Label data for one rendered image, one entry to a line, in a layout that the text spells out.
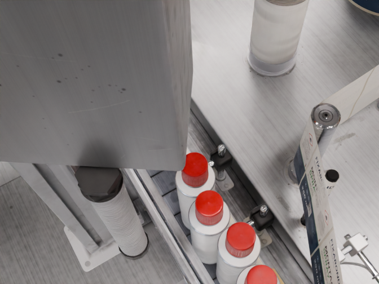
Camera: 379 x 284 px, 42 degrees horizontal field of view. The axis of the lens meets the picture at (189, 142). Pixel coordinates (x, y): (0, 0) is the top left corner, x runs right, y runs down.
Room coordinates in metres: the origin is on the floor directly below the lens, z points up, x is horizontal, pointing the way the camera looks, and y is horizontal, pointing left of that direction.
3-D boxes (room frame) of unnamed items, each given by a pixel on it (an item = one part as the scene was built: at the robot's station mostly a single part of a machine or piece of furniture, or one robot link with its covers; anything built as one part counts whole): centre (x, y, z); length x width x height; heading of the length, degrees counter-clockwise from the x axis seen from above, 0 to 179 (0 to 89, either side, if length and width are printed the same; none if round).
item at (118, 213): (0.15, 0.07, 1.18); 0.04 x 0.04 x 0.21
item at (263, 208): (0.21, -0.08, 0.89); 0.06 x 0.03 x 0.12; 116
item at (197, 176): (0.24, 0.00, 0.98); 0.05 x 0.05 x 0.20
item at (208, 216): (0.19, -0.02, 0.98); 0.05 x 0.05 x 0.20
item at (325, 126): (0.30, -0.18, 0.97); 0.05 x 0.05 x 0.19
